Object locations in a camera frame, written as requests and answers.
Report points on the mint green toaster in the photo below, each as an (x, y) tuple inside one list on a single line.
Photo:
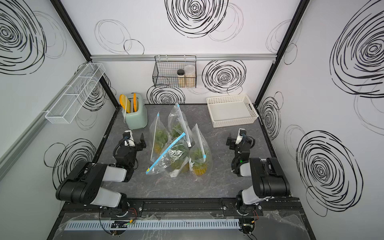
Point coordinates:
[(139, 119)]

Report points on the black wire basket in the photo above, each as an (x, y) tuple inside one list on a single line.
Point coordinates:
[(166, 66)]

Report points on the white wire shelf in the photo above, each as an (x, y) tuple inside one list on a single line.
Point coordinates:
[(84, 92)]

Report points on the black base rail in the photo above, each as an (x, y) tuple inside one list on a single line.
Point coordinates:
[(228, 207)]

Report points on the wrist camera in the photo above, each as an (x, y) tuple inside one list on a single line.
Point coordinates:
[(128, 139), (241, 135)]

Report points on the grey cable duct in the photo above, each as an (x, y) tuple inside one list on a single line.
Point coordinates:
[(115, 225)]

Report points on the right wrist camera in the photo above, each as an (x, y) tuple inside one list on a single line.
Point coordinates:
[(241, 135)]

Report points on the white lid jar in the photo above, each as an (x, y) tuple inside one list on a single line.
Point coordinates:
[(190, 76)]

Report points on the yellow toast slice left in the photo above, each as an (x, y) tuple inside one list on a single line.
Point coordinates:
[(125, 103)]

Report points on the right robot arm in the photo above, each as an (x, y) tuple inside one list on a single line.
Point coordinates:
[(268, 178)]

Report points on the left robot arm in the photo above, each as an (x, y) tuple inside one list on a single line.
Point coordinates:
[(83, 185)]

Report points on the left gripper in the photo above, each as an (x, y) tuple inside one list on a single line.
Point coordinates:
[(142, 144)]

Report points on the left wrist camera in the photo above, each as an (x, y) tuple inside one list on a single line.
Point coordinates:
[(128, 139)]

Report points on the zip-top bag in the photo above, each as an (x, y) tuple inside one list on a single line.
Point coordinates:
[(178, 124), (173, 160), (159, 137), (200, 142)]

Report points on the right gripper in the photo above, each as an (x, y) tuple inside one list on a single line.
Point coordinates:
[(231, 140)]

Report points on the orange toast slice right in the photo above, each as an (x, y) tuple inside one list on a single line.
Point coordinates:
[(135, 103)]

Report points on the pineapple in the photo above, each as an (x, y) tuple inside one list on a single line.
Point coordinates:
[(199, 164)]

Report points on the white plastic basket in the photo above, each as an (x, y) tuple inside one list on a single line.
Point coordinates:
[(226, 111)]

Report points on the black lid spice jar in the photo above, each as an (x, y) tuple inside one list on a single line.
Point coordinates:
[(181, 78)]

